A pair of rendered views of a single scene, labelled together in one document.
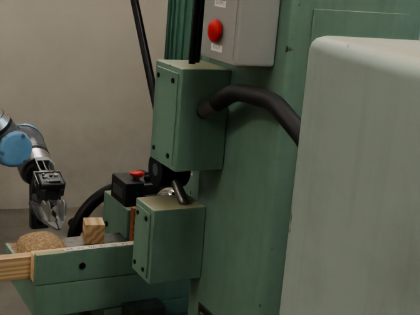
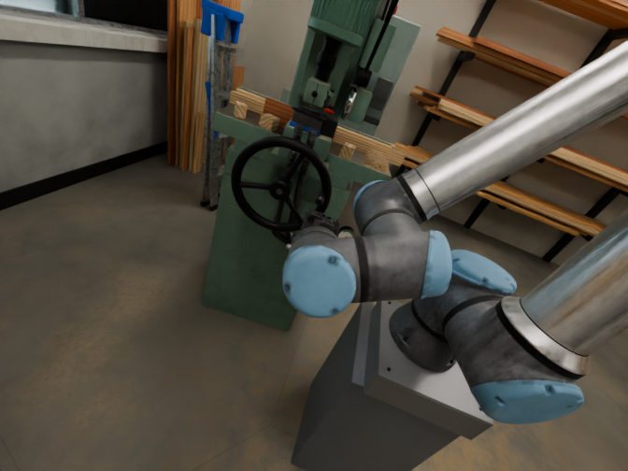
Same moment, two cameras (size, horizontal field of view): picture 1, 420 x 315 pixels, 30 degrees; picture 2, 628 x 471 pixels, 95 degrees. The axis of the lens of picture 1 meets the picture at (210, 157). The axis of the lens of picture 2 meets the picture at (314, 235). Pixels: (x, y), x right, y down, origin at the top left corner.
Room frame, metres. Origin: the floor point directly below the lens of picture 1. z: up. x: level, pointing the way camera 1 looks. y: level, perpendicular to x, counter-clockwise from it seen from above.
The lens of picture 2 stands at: (2.33, 0.59, 1.17)
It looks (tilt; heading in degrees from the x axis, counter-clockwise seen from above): 32 degrees down; 203
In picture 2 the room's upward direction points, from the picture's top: 22 degrees clockwise
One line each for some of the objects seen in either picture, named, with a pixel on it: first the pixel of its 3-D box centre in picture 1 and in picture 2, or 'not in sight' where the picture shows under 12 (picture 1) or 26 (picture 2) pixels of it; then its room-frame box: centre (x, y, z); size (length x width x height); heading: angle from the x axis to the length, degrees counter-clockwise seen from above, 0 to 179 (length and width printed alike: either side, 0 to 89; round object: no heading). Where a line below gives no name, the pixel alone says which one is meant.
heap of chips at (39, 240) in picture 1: (44, 245); (378, 158); (1.35, 0.29, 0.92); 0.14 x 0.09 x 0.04; 29
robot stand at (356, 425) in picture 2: not in sight; (366, 401); (1.66, 0.71, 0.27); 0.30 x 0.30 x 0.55; 21
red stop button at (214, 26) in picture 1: (214, 30); not in sight; (1.04, 0.01, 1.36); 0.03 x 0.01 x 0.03; 29
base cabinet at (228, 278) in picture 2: not in sight; (275, 230); (1.30, -0.05, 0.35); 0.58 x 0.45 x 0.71; 29
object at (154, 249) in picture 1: (167, 237); (356, 105); (1.17, 0.06, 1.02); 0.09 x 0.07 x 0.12; 119
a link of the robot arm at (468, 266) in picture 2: not in sight; (463, 293); (1.66, 0.71, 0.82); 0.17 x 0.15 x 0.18; 37
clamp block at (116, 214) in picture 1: (145, 217); (306, 142); (1.56, 0.12, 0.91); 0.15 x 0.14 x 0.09; 119
